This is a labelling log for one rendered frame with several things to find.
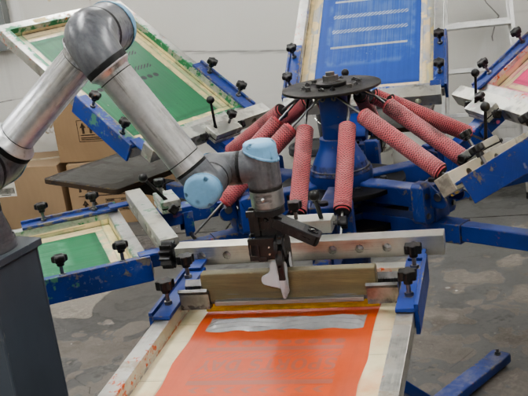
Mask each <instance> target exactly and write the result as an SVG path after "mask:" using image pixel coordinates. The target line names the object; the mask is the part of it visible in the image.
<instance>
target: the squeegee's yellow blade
mask: <svg viewBox="0 0 528 396"><path fill-rule="evenodd" d="M367 302H368V299H365V300H364V301H356V302H311V303H288V304H264V305H241V306H216V305H215V304H213V306H212V307H211V308H219V307H243V306H289V305H313V304H336V303H367Z"/></svg>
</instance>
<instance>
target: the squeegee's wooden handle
mask: <svg viewBox="0 0 528 396"><path fill-rule="evenodd" d="M269 271H270V268H253V269H217V270H203V272H202V273H201V274H200V282H201V287H202V289H207V290H208V291H209V295H210V300H211V304H215V300H221V299H264V298H283V295H282V293H281V289H280V288H275V287H271V286H267V285H264V284H263V283H262V276H264V275H266V274H267V273H268V272H269ZM365 283H378V276H377V268H376V264H375V263H361V264H342V265H324V266H289V267H288V284H289V289H290V292H289V293H288V297H309V296H331V295H364V296H365V299H367V291H366V287H365Z"/></svg>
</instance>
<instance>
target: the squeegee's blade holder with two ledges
mask: <svg viewBox="0 0 528 396"><path fill-rule="evenodd" d="M364 300H365V296H364V295H331V296H309V297H287V298H286V299H284V298H264V299H221V300H215V302H214V304H215V305H216V306H241V305H264V304H288V303H333V302H356V301H364Z"/></svg>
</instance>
